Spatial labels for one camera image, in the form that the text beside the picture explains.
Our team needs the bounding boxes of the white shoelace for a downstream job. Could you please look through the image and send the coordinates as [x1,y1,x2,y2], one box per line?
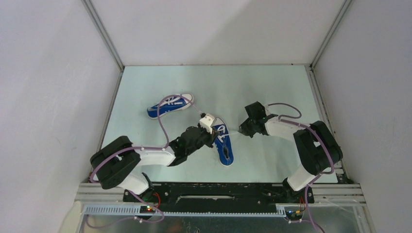
[216,124,240,143]

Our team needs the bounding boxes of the blue sneaker laces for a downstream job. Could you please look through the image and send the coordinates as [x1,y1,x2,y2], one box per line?
[147,93,194,119]
[212,117,234,166]

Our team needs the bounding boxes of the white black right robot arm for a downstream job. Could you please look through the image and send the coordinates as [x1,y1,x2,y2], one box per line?
[239,101,343,203]

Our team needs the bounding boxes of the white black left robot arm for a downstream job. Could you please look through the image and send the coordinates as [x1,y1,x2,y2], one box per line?
[89,126,218,202]

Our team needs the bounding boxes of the blue sneaker tied laces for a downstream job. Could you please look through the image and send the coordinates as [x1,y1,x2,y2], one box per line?
[147,93,194,119]

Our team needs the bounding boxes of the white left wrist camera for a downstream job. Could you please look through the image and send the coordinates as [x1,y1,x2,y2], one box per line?
[199,113,216,134]

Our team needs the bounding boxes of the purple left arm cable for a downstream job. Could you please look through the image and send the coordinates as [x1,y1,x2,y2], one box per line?
[89,94,206,224]

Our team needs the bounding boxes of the grey slotted cable duct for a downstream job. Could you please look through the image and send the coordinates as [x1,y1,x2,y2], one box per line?
[83,204,286,217]

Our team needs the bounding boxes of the aluminium frame rail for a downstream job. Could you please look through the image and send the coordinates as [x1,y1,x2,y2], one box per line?
[81,0,125,72]

